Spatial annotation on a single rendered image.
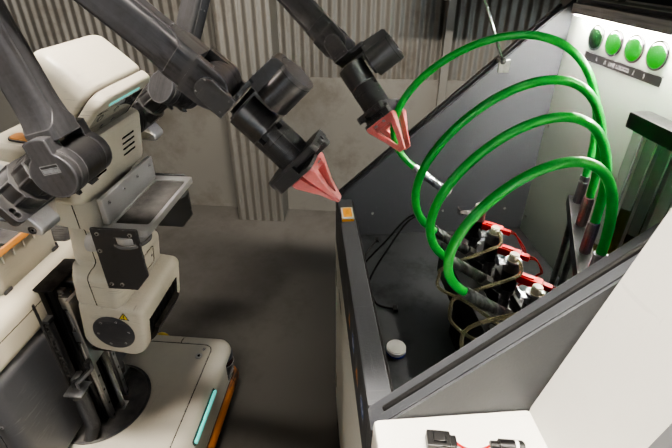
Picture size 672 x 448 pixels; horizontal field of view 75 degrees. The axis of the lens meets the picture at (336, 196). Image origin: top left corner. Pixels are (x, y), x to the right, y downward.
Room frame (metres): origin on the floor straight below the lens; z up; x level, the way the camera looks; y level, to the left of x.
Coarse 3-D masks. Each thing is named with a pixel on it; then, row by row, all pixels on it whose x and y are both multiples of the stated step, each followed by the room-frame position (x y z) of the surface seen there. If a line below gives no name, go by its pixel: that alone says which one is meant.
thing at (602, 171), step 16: (560, 160) 0.49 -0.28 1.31; (576, 160) 0.49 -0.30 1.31; (592, 160) 0.50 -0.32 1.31; (528, 176) 0.49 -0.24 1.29; (608, 176) 0.49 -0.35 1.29; (496, 192) 0.49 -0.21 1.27; (608, 192) 0.50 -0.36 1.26; (480, 208) 0.49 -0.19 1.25; (608, 208) 0.50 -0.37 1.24; (464, 224) 0.49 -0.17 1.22; (608, 224) 0.50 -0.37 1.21; (608, 240) 0.50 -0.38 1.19; (448, 256) 0.48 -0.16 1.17; (592, 256) 0.51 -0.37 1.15; (448, 272) 0.48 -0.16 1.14; (464, 288) 0.49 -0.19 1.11; (480, 304) 0.48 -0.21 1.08; (496, 304) 0.49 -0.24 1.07
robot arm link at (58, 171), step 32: (0, 0) 0.66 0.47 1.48; (0, 32) 0.63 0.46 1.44; (0, 64) 0.63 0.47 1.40; (32, 64) 0.65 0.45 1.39; (32, 96) 0.63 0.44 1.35; (32, 128) 0.62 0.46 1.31; (64, 128) 0.64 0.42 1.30; (32, 160) 0.60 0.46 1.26; (64, 160) 0.60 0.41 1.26; (64, 192) 0.60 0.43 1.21
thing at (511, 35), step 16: (512, 32) 0.79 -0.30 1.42; (528, 32) 0.78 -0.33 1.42; (464, 48) 0.80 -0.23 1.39; (576, 48) 0.77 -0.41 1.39; (432, 64) 0.81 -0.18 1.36; (416, 80) 0.81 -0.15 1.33; (592, 80) 0.75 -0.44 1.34; (400, 112) 0.82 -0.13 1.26; (592, 112) 0.75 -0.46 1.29; (592, 144) 0.75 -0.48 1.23
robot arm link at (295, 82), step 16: (272, 64) 0.60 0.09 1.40; (288, 64) 0.61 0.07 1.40; (208, 80) 0.59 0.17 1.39; (256, 80) 0.60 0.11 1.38; (272, 80) 0.60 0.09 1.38; (288, 80) 0.59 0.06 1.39; (304, 80) 0.61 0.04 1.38; (208, 96) 0.59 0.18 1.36; (224, 96) 0.59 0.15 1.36; (240, 96) 0.60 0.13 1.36; (272, 96) 0.59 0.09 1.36; (288, 96) 0.59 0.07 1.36; (224, 112) 0.59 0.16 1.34
